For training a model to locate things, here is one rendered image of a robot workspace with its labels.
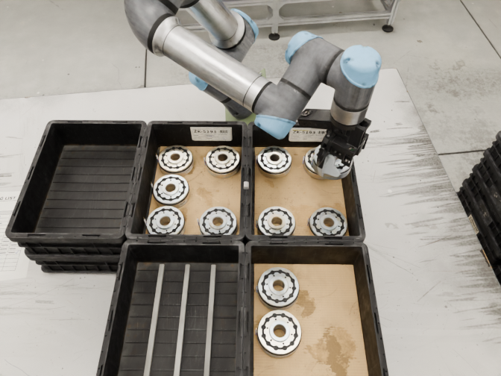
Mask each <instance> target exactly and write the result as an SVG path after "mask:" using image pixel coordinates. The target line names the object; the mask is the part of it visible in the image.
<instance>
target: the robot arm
mask: <svg viewBox="0 0 501 376"><path fill-rule="evenodd" d="M124 6H125V14H126V18H127V21H128V23H129V26H130V28H131V30H132V32H133V34H134V35H135V37H136V38H137V39H138V41H139V42H140V43H141V44H142V45H143V46H144V47H145V48H146V49H147V50H149V51H150V52H151V53H153V54H155V55H156V56H158V57H164V56H166V57H167V58H169V59H170V60H172V61H174V62H175V63H177V64H178V65H180V66H182V67H183V68H184V69H186V70H188V71H189V80H190V82H191V83H192V84H193V85H194V86H196V87H197V88H198V89H199V90H200V91H203V92H205V93H206V94H208V95H210V96H211V97H213V98H214V99H216V100H217V101H219V102H221V103H222V104H223V105H224V106H225V107H226V109H227V110H228V111H229V113H230V114H231V115H232V116H233V117H235V118H236V119H245V118H247V117H249V115H251V114H252V113H255V114H256V119H255V121H254V123H255V125H256V126H258V127H259V128H261V129H263V130H264V131H265V132H267V133H269V134H270V135H272V136H273V137H275V138H277V139H279V140H281V139H283V138H285V137H286V135H287V133H288V132H289V131H290V130H291V129H292V127H293V126H294V125H295V124H296V121H298V123H299V126H300V127H301V128H318V129H327V130H326V132H327V134H326V135H325V136H324V138H323V140H322V143H321V148H320V151H319V153H318V157H317V167H318V172H319V175H320V176H321V177H323V176H324V173H326V174H328V175H332V176H334V177H339V176H340V171H339V170H338V169H337V168H336V167H335V159H336V157H337V158H338V159H340V160H341V163H342V164H344V165H345V166H347V167H349V168H350V164H351V162H352V160H353V157H354V156H358V155H359V153H360V152H361V150H362V149H363V150H364V149H365V145H366V142H367V140H368V137H369V134H367V133H366V130H367V129H368V128H369V127H370V125H371V122H372V121H371V120H369V119H367V118H365V116H366V113H367V111H368V107H369V104H370V101H371V97H372V95H373V92H374V88H375V86H376V83H377V81H378V80H379V71H380V67H381V64H382V60H381V57H380V55H379V53H378V52H377V51H376V50H375V49H373V48H371V47H369V46H366V47H364V46H362V45H355V46H351V47H349V48H347V49H346V50H344V49H342V48H339V47H338V46H335V45H333V44H332V43H329V42H327V41H326V40H324V38H322V37H319V36H316V35H314V34H312V33H309V32H307V31H301V32H298V33H297V34H295V35H294V36H293V37H292V39H291V40H290V42H289V44H288V48H287V49H286V53H285V59H286V62H287V63H288V64H289V67H288V69H287V70H286V71H285V73H284V74H283V76H282V78H281V79H280V81H279V82H278V84H274V83H273V82H271V81H269V80H268V79H266V78H264V77H262V76H261V75H260V74H258V73H256V72H255V71H253V70H252V69H250V68H248V67H247V66H245V65H244V64H242V61H243V59H244V58H245V56H246V54H247V53H248V51H249V49H250V48H251V46H252V45H253V44H254V43H255V41H256V38H257V36H258V34H259V29H258V27H257V25H256V23H255V22H254V21H253V20H251V18H250V17H249V16H248V15H247V14H245V13H243V12H242V11H240V10H238V9H235V8H233V9H231V10H229V9H228V8H227V6H226V5H225V4H224V2H223V1H222V0H124ZM179 9H185V10H186V11H187V12H188V13H189V14H190V15H191V16H192V17H193V18H195V19H196V20H197V21H198V22H199V23H200V24H201V25H202V26H203V27H204V28H205V29H206V30H207V31H208V32H209V38H210V40H211V43H208V42H207V41H206V40H203V39H202V38H200V37H199V36H197V35H196V34H194V33H192V32H191V31H189V30H188V29H186V28H184V27H183V26H182V25H181V21H180V20H179V19H178V18H177V17H176V16H175V15H176V13H177V12H178V10H179ZM321 83H323V84H326V85H327V86H330V87H332V88H333V89H335V92H334V96H333V102H332V105H331V108H330V110H328V109H310V108H306V109H305V110H304V108H305V107H306V106H307V104H308V102H309V100H310V99H311V97H312V96H313V95H314V93H315V91H316V90H317V88H318V87H319V86H320V84H321ZM348 160H349V161H350V162H349V163H348V162H347V161H348Z"/></svg>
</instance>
